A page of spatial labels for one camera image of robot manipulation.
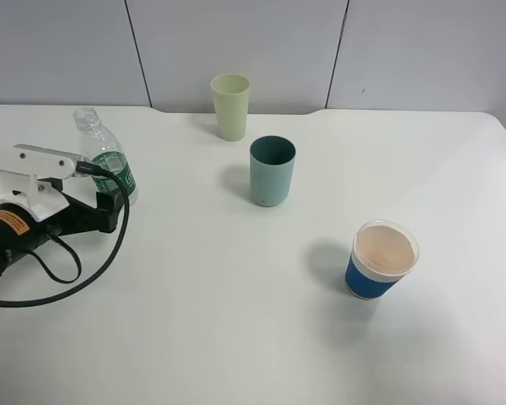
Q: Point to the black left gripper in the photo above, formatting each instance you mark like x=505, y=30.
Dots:
x=19, y=231

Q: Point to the clear bottle green label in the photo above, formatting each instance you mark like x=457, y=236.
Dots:
x=100, y=145

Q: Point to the teal plastic cup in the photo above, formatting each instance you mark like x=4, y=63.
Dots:
x=271, y=169

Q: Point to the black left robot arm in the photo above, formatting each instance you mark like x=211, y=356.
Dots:
x=57, y=239

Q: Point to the pale yellow plastic cup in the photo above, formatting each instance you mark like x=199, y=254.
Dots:
x=231, y=102

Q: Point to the blue sleeve paper cup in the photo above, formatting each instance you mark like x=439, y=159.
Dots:
x=383, y=253

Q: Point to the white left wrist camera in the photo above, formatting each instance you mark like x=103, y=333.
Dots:
x=25, y=173

